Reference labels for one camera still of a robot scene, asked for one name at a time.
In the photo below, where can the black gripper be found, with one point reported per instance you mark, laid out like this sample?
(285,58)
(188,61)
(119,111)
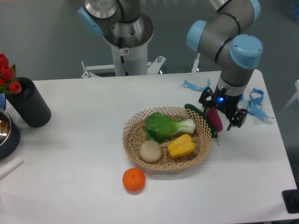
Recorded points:
(225,103)

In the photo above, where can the yellow bell pepper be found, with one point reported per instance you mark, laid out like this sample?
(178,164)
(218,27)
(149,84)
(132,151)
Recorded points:
(181,146)

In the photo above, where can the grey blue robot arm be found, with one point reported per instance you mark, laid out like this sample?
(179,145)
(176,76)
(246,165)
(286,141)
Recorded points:
(222,40)

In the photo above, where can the purple eggplant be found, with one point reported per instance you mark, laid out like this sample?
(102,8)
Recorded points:
(213,117)

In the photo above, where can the dark green cucumber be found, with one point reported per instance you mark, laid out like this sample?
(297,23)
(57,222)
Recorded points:
(213,130)

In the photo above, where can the blue tangled ribbon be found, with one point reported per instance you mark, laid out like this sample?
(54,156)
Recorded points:
(254,106)

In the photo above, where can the blue ribbon strip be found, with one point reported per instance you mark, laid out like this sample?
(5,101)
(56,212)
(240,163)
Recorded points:
(194,87)

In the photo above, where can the green bok choy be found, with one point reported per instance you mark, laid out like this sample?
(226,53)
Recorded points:
(159,127)

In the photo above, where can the beige round bun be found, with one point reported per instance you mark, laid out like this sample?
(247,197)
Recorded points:
(150,151)

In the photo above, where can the black device at table edge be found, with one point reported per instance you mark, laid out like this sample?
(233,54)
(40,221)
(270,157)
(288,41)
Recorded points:
(291,200)

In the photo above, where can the orange tangerine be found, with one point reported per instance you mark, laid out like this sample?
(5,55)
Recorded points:
(133,180)

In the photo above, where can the black cylindrical vase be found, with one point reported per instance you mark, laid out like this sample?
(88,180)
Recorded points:
(30,104)

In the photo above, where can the dark bowl with metal inside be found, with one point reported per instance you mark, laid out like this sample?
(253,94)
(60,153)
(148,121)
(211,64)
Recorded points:
(9,135)

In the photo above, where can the red tulip flowers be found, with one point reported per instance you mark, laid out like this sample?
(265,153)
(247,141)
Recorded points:
(9,83)

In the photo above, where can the white flat stick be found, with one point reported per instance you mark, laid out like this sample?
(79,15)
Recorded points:
(8,167)

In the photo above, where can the blue object at left edge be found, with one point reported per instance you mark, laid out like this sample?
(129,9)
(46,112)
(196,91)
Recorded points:
(3,100)

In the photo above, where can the white metal frame bracket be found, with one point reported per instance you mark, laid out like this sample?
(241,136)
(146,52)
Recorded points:
(134,68)

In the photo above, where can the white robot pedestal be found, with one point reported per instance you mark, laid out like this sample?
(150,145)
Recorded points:
(130,40)

